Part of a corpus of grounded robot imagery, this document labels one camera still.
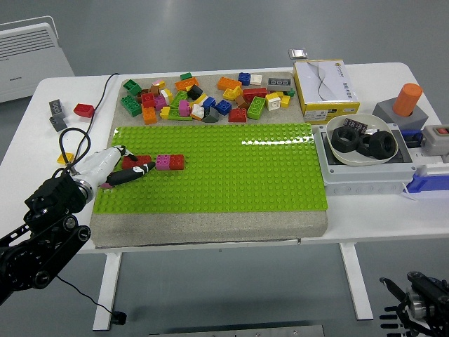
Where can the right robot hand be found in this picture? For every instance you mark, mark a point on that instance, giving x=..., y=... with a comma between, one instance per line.
x=392, y=288

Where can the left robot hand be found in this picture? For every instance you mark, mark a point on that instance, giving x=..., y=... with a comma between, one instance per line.
x=98, y=163

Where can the magenta building brick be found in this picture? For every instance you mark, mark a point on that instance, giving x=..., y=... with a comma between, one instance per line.
x=184, y=108
x=160, y=103
x=163, y=162
x=108, y=186

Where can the red long brick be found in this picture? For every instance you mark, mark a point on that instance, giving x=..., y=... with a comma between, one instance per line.
x=254, y=94
x=141, y=159

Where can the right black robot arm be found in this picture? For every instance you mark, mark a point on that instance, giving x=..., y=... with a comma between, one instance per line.
x=429, y=286

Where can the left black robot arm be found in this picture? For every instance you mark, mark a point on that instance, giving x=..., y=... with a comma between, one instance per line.
x=52, y=196

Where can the yellow building brick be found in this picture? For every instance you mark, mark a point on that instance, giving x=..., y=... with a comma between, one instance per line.
x=65, y=158
x=200, y=99
x=232, y=93
x=285, y=101
x=165, y=112

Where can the red sloped brick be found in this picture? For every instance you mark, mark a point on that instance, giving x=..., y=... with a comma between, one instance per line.
x=83, y=110

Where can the long dark green brick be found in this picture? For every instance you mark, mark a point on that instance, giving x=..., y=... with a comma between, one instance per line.
x=130, y=105

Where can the grey studded brick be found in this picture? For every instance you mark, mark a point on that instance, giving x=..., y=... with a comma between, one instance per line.
x=57, y=107

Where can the orange building brick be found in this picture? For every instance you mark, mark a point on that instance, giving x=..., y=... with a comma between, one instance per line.
x=150, y=115

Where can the red square brick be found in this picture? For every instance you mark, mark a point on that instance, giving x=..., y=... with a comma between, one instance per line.
x=177, y=162
x=148, y=100

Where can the small dark green brick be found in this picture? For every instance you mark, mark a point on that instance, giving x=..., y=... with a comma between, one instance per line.
x=132, y=86

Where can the brown building brick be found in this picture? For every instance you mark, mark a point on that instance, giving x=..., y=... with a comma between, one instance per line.
x=241, y=101
x=155, y=90

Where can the white and yellow brick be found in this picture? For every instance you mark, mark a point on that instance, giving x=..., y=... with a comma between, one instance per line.
x=167, y=94

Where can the pink and yellow brick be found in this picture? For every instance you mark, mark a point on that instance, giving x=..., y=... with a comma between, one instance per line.
x=159, y=84

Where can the lime green small brick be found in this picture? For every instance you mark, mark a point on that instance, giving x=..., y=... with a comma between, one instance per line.
x=179, y=98

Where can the white and orange brick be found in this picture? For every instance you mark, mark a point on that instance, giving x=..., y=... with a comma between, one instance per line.
x=198, y=111

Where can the orange long brick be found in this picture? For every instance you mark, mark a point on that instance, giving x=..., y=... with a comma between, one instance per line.
x=229, y=83
x=186, y=84

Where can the black building brick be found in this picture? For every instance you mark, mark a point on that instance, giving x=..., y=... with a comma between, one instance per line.
x=194, y=92

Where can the grey sloped brick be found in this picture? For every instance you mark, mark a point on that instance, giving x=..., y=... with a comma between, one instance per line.
x=210, y=115

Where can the flat dark green brick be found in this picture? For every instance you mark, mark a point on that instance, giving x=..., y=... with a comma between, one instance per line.
x=186, y=76

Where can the blue building brick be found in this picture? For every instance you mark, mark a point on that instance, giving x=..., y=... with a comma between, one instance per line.
x=209, y=102
x=223, y=107
x=244, y=78

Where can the green studded baseplate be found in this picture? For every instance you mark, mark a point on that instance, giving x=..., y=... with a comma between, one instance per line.
x=228, y=175

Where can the red building brick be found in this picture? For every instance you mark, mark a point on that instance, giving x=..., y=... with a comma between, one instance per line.
x=238, y=115

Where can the lime green long brick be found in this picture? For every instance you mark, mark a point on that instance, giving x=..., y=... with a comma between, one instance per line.
x=256, y=107

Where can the white building brick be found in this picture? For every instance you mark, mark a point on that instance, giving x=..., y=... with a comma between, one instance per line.
x=256, y=79
x=273, y=102

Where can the grey long brick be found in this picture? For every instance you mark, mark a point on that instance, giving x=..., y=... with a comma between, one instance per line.
x=279, y=83

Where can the tiny dark green brick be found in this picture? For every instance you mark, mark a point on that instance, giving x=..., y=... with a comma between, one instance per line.
x=291, y=93

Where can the white table leg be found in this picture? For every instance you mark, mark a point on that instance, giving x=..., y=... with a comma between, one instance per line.
x=354, y=281
x=107, y=291

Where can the lime green flat plate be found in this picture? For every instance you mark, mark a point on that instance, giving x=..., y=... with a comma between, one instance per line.
x=174, y=114

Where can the blue plastic block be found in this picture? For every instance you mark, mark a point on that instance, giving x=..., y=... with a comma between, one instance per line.
x=431, y=183

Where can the grey junction box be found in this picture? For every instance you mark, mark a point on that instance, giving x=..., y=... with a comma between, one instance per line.
x=365, y=177

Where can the white panel heater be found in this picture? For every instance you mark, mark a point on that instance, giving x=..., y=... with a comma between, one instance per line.
x=28, y=59

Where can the large black nut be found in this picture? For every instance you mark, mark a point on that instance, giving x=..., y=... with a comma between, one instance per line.
x=363, y=149
x=374, y=149
x=337, y=144

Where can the blue and black clamp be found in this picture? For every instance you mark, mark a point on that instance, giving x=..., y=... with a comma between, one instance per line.
x=410, y=135

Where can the purple circuit board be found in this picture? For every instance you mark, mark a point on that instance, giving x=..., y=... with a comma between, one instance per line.
x=354, y=125

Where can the white bowl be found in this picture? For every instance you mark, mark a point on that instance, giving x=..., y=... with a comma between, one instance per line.
x=376, y=121

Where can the grey block holder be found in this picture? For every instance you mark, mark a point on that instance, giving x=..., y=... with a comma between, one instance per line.
x=414, y=118

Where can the orange cylinder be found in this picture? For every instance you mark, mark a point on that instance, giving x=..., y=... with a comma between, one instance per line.
x=407, y=98

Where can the yellow and white cardboard box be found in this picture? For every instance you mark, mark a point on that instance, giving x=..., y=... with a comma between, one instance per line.
x=326, y=87

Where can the small silver packet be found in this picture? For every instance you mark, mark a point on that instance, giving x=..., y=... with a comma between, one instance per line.
x=298, y=53

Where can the white plastic rail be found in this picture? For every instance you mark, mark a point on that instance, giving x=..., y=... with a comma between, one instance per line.
x=433, y=169

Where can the grey switch box red button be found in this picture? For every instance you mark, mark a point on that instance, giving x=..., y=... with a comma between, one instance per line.
x=435, y=142

